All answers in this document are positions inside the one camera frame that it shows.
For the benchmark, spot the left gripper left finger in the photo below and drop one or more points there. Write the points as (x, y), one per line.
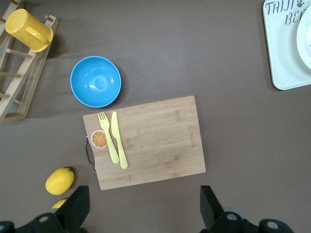
(75, 211)

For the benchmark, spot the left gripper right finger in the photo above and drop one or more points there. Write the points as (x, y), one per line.
(211, 213)

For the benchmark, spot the white round plate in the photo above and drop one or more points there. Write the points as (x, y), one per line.
(305, 36)

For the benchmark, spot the yellow lemon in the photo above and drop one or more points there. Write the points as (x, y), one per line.
(59, 204)
(59, 180)

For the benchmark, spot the orange slice toy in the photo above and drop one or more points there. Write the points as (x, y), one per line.
(97, 139)

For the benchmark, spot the yellow plastic fork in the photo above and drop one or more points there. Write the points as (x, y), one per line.
(108, 140)

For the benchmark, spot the yellow plastic knife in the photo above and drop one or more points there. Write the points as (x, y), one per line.
(117, 136)

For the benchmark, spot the bamboo cutting board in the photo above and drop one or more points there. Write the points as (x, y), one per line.
(158, 145)

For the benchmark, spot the blue bowl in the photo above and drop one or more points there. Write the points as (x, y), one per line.
(96, 81)

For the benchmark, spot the wooden mug rack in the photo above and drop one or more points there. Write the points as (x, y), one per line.
(29, 80)

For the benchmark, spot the cream tray with bear print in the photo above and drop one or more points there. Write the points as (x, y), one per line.
(279, 48)

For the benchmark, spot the yellow mug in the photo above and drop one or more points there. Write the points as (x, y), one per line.
(24, 26)

